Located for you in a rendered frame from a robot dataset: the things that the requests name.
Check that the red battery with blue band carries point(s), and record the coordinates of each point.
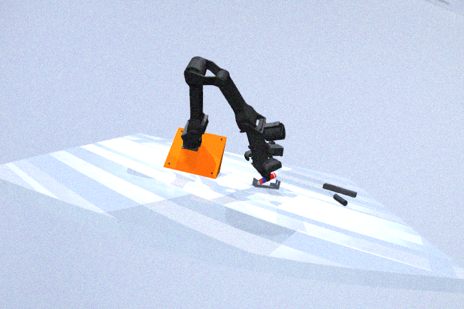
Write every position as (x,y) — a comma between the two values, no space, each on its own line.
(263,180)

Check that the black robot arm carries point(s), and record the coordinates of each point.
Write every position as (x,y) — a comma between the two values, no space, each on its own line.
(245,115)

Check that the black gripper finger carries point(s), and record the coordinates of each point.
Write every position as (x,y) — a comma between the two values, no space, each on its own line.
(256,166)
(266,176)

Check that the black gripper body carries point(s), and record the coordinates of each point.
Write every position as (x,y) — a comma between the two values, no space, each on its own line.
(259,154)

